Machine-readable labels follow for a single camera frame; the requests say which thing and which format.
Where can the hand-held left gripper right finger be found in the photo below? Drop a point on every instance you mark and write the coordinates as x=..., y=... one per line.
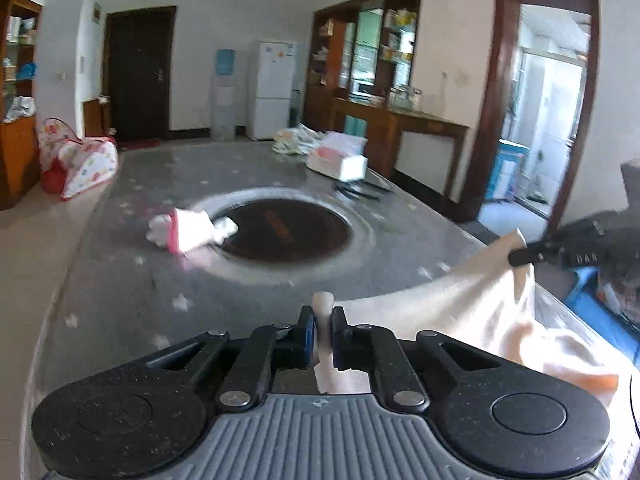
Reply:
x=338, y=345

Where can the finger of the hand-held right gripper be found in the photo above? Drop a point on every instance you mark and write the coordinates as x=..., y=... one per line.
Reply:
x=530, y=256

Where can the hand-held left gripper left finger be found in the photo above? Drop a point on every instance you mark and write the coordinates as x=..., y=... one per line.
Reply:
x=309, y=342

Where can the cream cloth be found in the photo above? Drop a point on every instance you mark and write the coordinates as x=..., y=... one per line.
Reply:
x=475, y=300

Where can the grey plastic bag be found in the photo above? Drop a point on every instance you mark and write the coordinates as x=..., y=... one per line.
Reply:
x=622, y=290

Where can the blue plastic stool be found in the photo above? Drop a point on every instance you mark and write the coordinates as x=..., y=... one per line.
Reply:
x=590, y=305

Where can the blue box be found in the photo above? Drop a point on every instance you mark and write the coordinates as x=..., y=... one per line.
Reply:
x=510, y=167

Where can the dark round hot plate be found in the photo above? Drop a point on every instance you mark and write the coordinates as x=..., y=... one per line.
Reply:
x=285, y=230

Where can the wooden sideboard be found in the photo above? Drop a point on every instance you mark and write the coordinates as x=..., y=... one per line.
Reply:
x=425, y=145

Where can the black sticks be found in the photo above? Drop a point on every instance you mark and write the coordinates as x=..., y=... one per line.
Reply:
x=362, y=190

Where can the white and pink cloth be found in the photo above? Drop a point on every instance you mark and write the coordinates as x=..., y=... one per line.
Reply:
x=192, y=230

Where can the white tissue pack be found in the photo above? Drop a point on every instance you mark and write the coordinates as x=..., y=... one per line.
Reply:
x=337, y=157

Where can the crumpled plastic bag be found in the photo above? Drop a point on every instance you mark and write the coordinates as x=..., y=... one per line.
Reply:
x=295, y=140

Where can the white refrigerator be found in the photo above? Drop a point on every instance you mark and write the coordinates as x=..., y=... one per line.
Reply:
x=272, y=90

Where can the wooden display cabinet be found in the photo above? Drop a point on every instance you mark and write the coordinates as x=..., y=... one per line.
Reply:
x=360, y=60

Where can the water dispenser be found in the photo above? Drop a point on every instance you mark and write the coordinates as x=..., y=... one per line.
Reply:
x=224, y=95

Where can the dark wooden door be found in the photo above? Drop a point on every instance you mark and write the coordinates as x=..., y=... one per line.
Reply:
x=140, y=75

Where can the wooden shelf unit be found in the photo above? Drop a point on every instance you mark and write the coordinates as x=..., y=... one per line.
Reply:
x=17, y=110

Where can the wooden doorway frame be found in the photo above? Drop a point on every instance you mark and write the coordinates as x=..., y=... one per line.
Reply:
x=500, y=110

